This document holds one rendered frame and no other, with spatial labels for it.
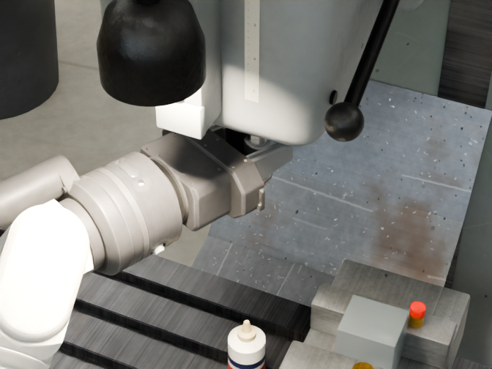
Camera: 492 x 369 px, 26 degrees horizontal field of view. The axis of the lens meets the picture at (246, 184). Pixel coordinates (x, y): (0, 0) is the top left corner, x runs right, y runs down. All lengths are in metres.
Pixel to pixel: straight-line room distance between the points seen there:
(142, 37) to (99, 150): 2.30
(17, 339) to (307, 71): 0.30
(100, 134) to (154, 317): 1.79
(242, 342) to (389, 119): 0.39
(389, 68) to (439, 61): 0.07
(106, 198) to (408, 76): 0.57
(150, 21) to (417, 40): 0.67
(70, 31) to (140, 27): 2.79
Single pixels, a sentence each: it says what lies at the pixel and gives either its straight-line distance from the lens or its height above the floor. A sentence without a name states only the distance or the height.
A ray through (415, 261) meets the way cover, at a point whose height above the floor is 0.90.
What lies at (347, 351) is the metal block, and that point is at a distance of 1.09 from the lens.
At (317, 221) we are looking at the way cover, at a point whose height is 0.91.
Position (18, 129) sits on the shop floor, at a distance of 3.08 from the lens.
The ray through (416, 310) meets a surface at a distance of 1.11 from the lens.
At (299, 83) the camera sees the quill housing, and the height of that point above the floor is 1.39.
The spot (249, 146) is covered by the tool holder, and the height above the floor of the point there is 1.25.
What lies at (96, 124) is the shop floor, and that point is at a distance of 3.06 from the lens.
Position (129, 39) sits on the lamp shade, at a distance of 0.68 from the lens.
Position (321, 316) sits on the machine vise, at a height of 1.01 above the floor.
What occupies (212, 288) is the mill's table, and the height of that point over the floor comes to 0.91.
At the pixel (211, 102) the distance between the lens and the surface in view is 0.83.
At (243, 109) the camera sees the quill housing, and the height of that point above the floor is 1.35.
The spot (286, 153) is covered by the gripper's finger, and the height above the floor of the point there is 1.23.
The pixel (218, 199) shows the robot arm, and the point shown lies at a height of 1.24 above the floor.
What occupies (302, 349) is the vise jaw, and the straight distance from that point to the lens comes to 1.09.
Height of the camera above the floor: 1.86
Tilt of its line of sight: 41 degrees down
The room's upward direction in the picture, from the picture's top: straight up
